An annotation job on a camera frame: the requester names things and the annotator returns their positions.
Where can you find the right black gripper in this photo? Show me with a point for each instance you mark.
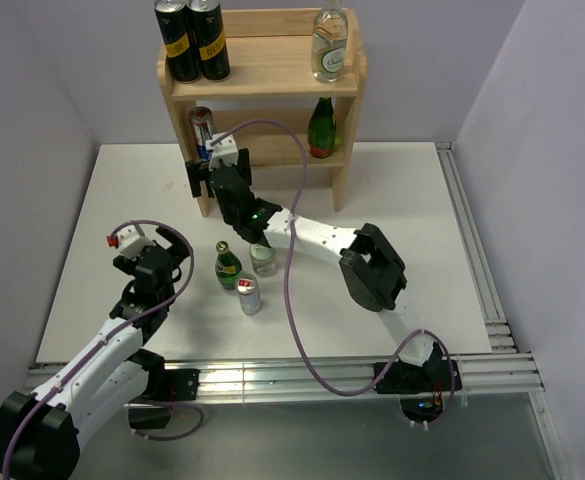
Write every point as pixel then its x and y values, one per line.
pixel 196 174

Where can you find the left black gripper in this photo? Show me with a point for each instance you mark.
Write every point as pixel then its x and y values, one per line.
pixel 178 247

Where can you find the blue silver energy can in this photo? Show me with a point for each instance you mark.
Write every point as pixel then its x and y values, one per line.
pixel 203 129

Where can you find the green bottle yellow label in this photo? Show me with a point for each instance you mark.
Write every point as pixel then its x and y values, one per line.
pixel 228 267

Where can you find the silver can red tab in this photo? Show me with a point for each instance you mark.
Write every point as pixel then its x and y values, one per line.
pixel 248 291

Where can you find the green glass bottle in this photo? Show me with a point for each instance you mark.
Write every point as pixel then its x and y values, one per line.
pixel 321 131

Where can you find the clear soda bottle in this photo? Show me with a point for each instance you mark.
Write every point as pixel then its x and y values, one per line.
pixel 329 42

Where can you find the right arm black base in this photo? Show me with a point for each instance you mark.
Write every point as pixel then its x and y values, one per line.
pixel 403 378

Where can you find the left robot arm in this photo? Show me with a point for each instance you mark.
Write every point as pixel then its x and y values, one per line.
pixel 43 433

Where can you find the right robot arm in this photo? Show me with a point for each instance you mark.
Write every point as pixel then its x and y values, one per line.
pixel 373 271

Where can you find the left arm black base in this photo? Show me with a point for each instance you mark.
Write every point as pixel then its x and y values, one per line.
pixel 167 385

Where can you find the wooden three-tier shelf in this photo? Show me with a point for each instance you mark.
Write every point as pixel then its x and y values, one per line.
pixel 270 56

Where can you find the clear bottle green cap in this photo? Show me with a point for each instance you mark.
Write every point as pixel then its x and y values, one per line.
pixel 263 259

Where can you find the left black tall can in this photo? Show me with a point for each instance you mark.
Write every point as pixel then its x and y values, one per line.
pixel 175 28

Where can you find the black tall can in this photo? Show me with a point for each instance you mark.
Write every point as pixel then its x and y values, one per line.
pixel 208 28
pixel 175 28

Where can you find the right black tall can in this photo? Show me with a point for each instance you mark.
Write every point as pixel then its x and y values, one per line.
pixel 208 28

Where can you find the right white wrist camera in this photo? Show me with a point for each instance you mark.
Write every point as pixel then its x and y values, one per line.
pixel 222 152

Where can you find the front aluminium rail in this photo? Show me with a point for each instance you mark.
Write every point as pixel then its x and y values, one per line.
pixel 275 381

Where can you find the aluminium rail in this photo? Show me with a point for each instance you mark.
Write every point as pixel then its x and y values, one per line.
pixel 497 326
pixel 275 381

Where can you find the right aluminium rail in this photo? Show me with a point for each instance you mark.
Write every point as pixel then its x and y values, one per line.
pixel 497 326

